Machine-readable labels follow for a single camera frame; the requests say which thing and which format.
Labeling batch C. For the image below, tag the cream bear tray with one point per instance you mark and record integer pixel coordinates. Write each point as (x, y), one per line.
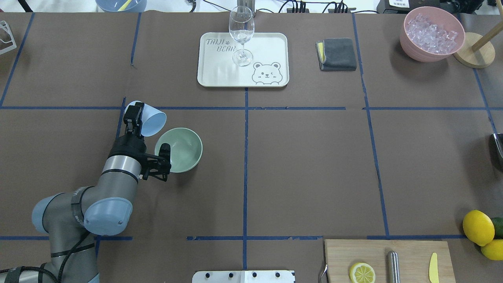
(263, 62)

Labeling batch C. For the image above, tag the grey folded cloth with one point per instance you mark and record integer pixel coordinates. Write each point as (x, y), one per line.
(339, 55)

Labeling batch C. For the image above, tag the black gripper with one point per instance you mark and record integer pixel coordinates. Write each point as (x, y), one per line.
(128, 146)

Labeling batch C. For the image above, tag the yellow lemon large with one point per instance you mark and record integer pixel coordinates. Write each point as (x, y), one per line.
(478, 228)

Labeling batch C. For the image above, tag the white wire cup rack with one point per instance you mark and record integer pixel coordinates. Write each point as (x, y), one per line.
(7, 40)

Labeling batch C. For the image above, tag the yellow plastic knife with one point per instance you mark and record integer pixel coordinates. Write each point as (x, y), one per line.
(433, 268)

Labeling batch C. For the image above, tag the clear wine glass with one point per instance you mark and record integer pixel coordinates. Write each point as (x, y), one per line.
(241, 28)

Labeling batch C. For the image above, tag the lemon half slice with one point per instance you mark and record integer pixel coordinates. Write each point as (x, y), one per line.
(362, 272)

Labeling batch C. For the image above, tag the blue bowl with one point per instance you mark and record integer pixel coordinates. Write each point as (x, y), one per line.
(136, 6)

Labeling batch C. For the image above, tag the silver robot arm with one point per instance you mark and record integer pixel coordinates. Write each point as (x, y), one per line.
(73, 219)

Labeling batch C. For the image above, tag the aluminium frame post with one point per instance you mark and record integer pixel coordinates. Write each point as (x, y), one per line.
(250, 4)

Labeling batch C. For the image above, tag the yellow sponge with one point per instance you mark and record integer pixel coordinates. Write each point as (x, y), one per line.
(320, 50)

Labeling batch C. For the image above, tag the green lime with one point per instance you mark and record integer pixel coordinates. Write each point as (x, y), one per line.
(498, 227)

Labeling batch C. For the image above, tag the pink bowl with ice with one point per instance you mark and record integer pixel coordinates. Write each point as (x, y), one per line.
(431, 34)

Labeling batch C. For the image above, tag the yellow plastic fork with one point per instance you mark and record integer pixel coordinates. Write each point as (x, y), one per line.
(124, 6)

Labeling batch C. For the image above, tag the light blue cup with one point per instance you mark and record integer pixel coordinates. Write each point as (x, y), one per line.
(153, 120)

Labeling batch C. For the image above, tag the mint green bowl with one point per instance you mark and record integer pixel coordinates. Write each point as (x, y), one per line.
(186, 148)

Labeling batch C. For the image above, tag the yellow lemon small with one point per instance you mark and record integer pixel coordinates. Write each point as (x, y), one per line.
(493, 250)

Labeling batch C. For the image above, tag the wooden mug tree stand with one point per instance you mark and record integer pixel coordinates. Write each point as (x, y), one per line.
(477, 51)

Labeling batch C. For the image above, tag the wooden cutting board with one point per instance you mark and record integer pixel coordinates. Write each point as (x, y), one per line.
(413, 259)

